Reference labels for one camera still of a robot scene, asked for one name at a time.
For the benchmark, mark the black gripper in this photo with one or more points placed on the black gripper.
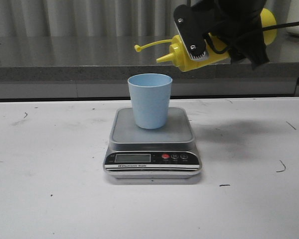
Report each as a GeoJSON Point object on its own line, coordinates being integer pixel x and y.
{"type": "Point", "coordinates": [238, 21]}

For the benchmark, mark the yellow squeeze bottle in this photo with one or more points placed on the yellow squeeze bottle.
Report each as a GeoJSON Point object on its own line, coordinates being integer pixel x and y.
{"type": "Point", "coordinates": [180, 58]}

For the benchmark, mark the light blue plastic cup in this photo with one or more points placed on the light blue plastic cup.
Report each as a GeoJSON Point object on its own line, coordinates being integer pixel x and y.
{"type": "Point", "coordinates": [150, 94]}

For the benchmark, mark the silver electronic kitchen scale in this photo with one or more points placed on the silver electronic kitchen scale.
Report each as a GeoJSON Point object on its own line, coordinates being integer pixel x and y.
{"type": "Point", "coordinates": [167, 152]}

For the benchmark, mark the white object on counter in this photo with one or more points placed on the white object on counter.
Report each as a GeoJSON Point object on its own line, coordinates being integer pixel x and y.
{"type": "Point", "coordinates": [293, 16]}

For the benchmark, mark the grey stone counter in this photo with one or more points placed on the grey stone counter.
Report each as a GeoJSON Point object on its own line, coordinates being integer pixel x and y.
{"type": "Point", "coordinates": [73, 68]}

